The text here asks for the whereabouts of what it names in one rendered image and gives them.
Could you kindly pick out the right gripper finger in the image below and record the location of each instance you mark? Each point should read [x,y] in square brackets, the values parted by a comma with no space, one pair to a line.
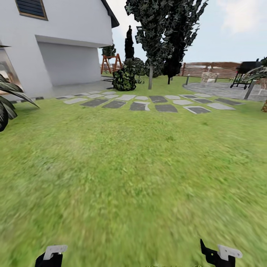
[203,247]

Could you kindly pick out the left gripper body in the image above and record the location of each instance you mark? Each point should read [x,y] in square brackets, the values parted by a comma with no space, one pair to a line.
[54,261]

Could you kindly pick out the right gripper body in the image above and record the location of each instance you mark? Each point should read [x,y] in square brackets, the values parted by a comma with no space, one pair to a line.
[212,257]

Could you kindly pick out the tree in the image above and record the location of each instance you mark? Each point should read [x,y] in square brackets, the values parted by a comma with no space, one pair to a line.
[192,17]
[129,49]
[173,66]
[108,51]
[152,15]

